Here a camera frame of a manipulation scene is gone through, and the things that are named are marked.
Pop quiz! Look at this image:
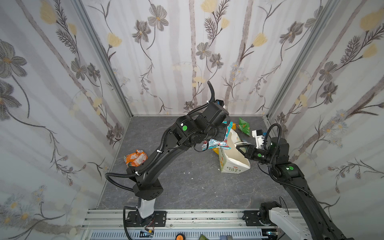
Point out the white paper bag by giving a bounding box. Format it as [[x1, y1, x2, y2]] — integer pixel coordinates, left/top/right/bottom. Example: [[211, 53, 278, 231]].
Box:
[[219, 130, 251, 174]]

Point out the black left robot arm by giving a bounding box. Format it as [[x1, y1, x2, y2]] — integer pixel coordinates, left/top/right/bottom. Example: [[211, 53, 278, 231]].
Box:
[[105, 82, 230, 220]]

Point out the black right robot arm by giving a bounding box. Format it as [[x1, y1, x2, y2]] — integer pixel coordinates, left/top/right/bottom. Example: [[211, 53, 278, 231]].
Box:
[[236, 124, 346, 240]]

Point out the orange snack packet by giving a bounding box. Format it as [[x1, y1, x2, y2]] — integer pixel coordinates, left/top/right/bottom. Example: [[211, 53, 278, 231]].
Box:
[[125, 150, 148, 167]]

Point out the orange button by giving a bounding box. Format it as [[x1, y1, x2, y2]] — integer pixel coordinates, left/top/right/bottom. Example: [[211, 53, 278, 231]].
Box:
[[175, 234, 186, 240]]

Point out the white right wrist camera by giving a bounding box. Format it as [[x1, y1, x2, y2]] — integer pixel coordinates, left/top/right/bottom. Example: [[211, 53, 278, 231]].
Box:
[[252, 130, 265, 149]]

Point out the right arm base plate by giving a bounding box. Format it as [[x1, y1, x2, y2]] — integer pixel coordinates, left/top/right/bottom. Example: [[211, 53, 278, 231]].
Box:
[[242, 211, 271, 227]]

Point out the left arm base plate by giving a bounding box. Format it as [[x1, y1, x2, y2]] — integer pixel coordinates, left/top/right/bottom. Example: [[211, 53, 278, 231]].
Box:
[[124, 211, 167, 228]]

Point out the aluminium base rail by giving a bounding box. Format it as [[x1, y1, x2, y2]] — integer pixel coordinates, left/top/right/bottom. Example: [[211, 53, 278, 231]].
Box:
[[80, 209, 334, 240]]

